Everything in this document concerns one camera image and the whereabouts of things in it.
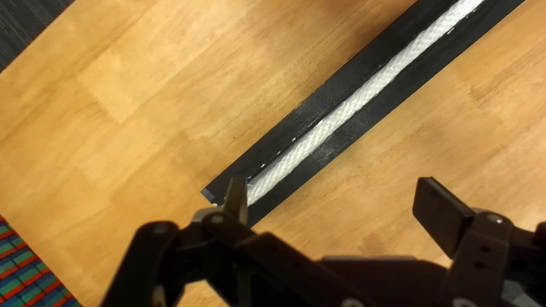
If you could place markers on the long black groove rail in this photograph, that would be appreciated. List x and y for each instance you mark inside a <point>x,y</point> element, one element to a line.
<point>318,107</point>

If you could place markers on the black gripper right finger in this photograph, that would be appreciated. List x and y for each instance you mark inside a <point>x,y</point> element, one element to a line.
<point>441,213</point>

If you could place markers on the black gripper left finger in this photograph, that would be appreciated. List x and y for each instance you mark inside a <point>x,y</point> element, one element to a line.
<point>238,197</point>

